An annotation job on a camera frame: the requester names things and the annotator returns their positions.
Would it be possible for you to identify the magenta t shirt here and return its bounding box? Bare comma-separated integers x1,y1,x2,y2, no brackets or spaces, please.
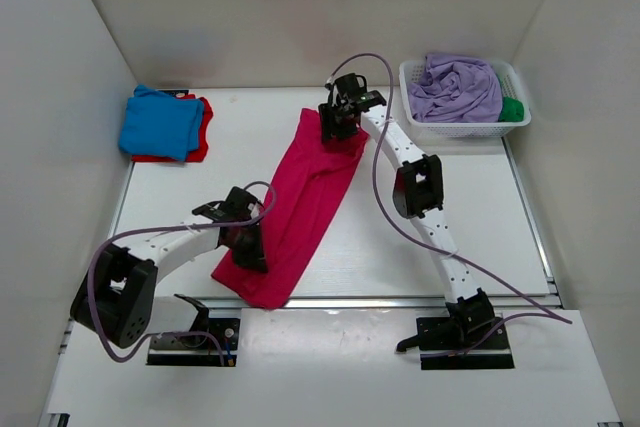
211,108,369,310

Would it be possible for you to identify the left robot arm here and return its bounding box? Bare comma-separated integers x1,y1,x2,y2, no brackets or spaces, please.
70,187,270,349

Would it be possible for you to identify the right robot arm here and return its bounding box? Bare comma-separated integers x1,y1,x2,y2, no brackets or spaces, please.
319,73,495,348

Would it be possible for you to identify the white plastic basket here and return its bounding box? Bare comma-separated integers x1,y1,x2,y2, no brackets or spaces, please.
398,58,532,143

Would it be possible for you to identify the red folded t shirt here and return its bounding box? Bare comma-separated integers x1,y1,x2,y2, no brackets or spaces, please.
131,94,214,163

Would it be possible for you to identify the lavender t shirt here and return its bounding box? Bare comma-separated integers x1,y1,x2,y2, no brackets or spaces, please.
408,53,502,123

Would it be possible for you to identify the blue folded t shirt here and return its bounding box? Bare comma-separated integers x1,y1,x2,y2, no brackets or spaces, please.
118,84,205,162

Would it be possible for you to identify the green t shirt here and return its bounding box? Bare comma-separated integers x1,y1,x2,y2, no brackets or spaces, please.
498,97,525,123

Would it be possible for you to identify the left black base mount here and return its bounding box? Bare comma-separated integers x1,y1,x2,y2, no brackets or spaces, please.
146,294,241,368

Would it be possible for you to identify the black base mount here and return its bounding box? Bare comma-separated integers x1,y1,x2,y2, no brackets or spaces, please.
395,317,515,371
146,294,241,368

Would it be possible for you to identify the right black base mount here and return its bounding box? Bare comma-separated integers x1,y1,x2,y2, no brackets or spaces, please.
395,317,515,371

